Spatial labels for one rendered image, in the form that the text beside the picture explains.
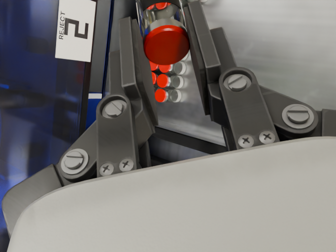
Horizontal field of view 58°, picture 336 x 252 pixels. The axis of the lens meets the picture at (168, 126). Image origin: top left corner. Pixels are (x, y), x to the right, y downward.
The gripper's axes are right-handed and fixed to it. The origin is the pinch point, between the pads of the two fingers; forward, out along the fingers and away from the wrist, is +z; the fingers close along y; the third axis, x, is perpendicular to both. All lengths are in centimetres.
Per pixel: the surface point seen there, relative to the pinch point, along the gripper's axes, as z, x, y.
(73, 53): 25.0, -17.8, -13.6
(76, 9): 28.8, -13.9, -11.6
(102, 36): 38.0, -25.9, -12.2
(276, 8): 24.6, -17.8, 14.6
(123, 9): 40.4, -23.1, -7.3
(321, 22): 20.1, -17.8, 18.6
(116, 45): 36.6, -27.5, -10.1
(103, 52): 36.4, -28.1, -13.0
